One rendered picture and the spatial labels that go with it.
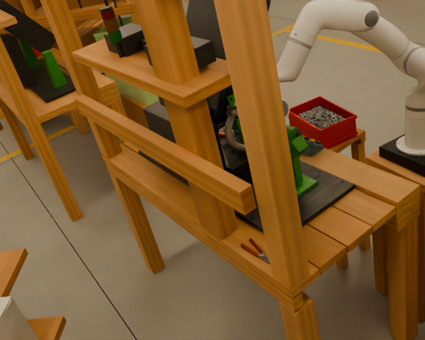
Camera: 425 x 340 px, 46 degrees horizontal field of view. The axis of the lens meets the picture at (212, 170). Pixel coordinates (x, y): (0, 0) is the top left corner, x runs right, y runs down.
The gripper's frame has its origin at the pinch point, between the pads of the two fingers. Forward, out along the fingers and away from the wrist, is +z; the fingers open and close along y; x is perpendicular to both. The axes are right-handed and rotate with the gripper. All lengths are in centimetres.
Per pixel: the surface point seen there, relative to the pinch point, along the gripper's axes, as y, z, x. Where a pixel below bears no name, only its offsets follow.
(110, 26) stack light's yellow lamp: 57, 9, -13
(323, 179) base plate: -39.8, -19.0, 15.0
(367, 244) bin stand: -128, 27, 31
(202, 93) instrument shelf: 36, -39, 9
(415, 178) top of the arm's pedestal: -67, -42, 5
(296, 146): -15.3, -26.2, 8.8
